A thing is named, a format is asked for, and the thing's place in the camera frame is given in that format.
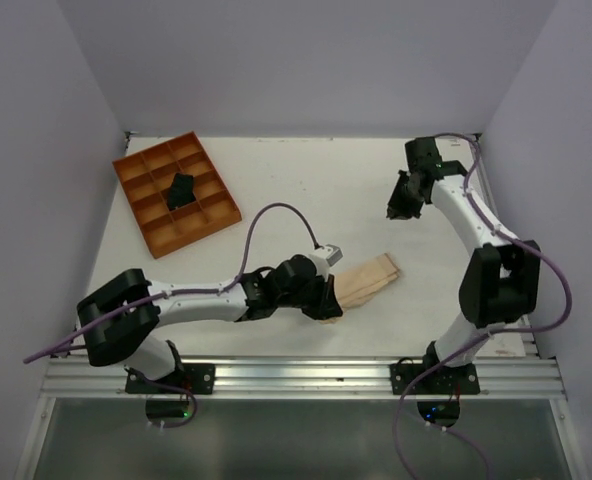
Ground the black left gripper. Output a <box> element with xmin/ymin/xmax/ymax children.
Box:
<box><xmin>276</xmin><ymin>268</ymin><xmax>342</xmax><ymax>319</ymax></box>

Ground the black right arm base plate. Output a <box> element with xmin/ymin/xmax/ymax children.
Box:
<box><xmin>389</xmin><ymin>360</ymin><xmax>481</xmax><ymax>395</ymax></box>

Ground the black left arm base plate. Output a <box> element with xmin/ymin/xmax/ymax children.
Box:
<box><xmin>125</xmin><ymin>363</ymin><xmax>216</xmax><ymax>395</ymax></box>

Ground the black rolled garment in tray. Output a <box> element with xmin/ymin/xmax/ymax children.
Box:
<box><xmin>166</xmin><ymin>172</ymin><xmax>196</xmax><ymax>211</ymax></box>

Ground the aluminium mounting rail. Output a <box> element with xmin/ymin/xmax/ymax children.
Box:
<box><xmin>40</xmin><ymin>356</ymin><xmax>566</xmax><ymax>400</ymax></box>

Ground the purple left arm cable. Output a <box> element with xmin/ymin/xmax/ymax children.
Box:
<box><xmin>22</xmin><ymin>201</ymin><xmax>322</xmax><ymax>429</ymax></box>

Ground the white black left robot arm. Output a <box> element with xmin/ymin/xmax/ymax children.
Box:
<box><xmin>77</xmin><ymin>245</ymin><xmax>343</xmax><ymax>393</ymax></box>

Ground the cream beige underwear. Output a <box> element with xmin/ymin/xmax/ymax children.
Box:
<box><xmin>334</xmin><ymin>253</ymin><xmax>402</xmax><ymax>314</ymax></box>

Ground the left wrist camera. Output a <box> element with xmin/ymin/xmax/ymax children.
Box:
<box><xmin>308</xmin><ymin>244</ymin><xmax>343</xmax><ymax>278</ymax></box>

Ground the orange compartment tray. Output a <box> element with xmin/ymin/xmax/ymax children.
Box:
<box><xmin>113</xmin><ymin>132</ymin><xmax>242</xmax><ymax>259</ymax></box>

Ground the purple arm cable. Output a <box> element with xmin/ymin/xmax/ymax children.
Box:
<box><xmin>392</xmin><ymin>131</ymin><xmax>574</xmax><ymax>480</ymax></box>
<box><xmin>22</xmin><ymin>201</ymin><xmax>322</xmax><ymax>429</ymax></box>

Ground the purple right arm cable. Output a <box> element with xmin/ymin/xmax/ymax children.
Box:
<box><xmin>392</xmin><ymin>131</ymin><xmax>574</xmax><ymax>480</ymax></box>

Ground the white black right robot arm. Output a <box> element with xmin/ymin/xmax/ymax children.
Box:
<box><xmin>386</xmin><ymin>137</ymin><xmax>540</xmax><ymax>393</ymax></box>

